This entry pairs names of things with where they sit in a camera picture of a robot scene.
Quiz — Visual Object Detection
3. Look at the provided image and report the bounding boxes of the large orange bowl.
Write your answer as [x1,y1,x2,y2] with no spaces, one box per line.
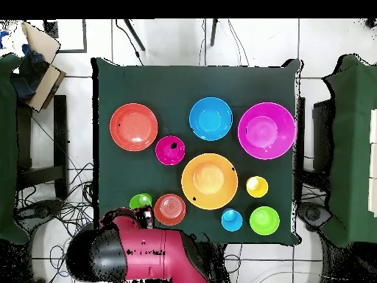
[180,153,239,211]

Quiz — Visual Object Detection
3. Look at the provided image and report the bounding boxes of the small red-orange bowl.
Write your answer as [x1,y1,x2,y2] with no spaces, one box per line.
[153,193,187,226]

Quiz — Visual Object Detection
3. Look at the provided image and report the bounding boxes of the small crimson bowl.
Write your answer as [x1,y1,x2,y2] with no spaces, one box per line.
[155,135,186,167]

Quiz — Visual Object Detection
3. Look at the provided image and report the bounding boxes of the blue bowl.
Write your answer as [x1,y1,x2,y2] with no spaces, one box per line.
[188,97,233,142]

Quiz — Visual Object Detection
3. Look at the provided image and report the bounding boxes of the wide red-orange bowl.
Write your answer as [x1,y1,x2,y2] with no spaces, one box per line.
[109,102,159,153]

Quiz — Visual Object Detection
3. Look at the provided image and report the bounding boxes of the green cup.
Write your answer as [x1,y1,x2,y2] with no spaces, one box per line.
[129,192,153,210]

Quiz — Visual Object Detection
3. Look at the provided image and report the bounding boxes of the dark green tablecloth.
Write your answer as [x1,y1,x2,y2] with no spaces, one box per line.
[91,57,302,245]

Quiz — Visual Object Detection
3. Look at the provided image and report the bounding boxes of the yellow cup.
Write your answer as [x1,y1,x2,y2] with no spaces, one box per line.
[246,175,269,199]

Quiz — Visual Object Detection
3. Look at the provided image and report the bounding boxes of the blue cup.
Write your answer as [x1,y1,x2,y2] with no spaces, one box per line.
[221,207,244,233]

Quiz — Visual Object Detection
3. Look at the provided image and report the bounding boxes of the large magenta bowl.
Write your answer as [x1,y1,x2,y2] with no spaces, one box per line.
[237,102,297,161]

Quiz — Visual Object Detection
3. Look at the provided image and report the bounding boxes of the green bowl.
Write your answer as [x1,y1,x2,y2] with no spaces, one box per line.
[249,206,281,236]

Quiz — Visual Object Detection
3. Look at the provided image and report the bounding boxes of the black tripod leg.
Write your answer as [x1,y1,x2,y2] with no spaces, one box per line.
[123,18,147,52]
[209,18,219,47]

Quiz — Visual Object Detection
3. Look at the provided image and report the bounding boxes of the black cabinet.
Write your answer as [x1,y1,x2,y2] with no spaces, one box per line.
[311,99,335,172]

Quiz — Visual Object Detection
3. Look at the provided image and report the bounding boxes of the dark green side cloth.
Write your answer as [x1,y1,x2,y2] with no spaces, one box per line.
[0,53,30,245]
[322,53,377,248]

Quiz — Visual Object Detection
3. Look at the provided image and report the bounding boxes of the dark blue cloth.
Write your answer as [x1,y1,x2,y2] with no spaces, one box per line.
[10,43,49,101]

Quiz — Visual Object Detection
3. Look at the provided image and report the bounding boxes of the cardboard box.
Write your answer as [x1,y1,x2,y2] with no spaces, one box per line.
[11,21,67,113]

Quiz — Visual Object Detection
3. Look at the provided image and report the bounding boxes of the black stool frame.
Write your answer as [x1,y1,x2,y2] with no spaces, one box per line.
[15,94,69,200]

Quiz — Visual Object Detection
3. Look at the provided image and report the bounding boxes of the grey pedestal foot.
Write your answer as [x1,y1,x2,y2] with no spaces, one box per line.
[296,201,334,232]

